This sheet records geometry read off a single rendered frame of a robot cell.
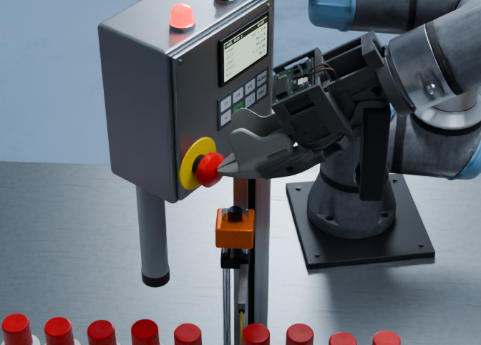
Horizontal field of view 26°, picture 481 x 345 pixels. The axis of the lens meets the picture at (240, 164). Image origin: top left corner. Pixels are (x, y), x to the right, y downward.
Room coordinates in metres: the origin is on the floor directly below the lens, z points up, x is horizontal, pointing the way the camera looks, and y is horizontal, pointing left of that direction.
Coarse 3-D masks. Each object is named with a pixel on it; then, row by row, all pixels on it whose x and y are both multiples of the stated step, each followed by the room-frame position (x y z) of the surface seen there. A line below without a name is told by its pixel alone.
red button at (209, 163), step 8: (216, 152) 0.88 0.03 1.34; (200, 160) 0.87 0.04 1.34; (208, 160) 0.86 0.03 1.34; (216, 160) 0.86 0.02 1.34; (192, 168) 0.87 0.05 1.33; (200, 168) 0.86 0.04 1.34; (208, 168) 0.85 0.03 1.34; (216, 168) 0.86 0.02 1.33; (200, 176) 0.85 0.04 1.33; (208, 176) 0.85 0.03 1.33; (216, 176) 0.86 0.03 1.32; (200, 184) 0.85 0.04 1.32; (208, 184) 0.85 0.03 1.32
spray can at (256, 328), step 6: (252, 324) 0.87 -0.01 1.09; (258, 324) 0.87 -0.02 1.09; (246, 330) 0.87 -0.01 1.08; (252, 330) 0.87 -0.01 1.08; (258, 330) 0.87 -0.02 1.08; (264, 330) 0.87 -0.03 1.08; (246, 336) 0.85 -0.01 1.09; (252, 336) 0.86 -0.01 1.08; (258, 336) 0.86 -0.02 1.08; (264, 336) 0.85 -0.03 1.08; (246, 342) 0.85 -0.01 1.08; (252, 342) 0.85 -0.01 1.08; (258, 342) 0.85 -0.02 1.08; (264, 342) 0.85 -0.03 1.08
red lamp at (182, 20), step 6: (174, 6) 0.91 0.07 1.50; (180, 6) 0.91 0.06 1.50; (186, 6) 0.91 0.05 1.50; (174, 12) 0.90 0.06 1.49; (180, 12) 0.90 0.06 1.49; (186, 12) 0.90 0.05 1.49; (192, 12) 0.90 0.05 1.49; (174, 18) 0.90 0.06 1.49; (180, 18) 0.90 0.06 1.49; (186, 18) 0.90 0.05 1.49; (192, 18) 0.90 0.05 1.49; (174, 24) 0.90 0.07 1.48; (180, 24) 0.90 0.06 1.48; (186, 24) 0.90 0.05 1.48; (192, 24) 0.90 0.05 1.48; (174, 30) 0.90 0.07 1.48; (180, 30) 0.89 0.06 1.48; (186, 30) 0.89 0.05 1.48
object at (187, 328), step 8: (176, 328) 0.87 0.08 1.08; (184, 328) 0.87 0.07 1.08; (192, 328) 0.87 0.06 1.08; (176, 336) 0.86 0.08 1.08; (184, 336) 0.86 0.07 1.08; (192, 336) 0.85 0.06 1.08; (200, 336) 0.86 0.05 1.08; (176, 344) 0.85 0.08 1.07; (184, 344) 0.85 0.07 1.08; (192, 344) 0.85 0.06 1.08; (200, 344) 0.86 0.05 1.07
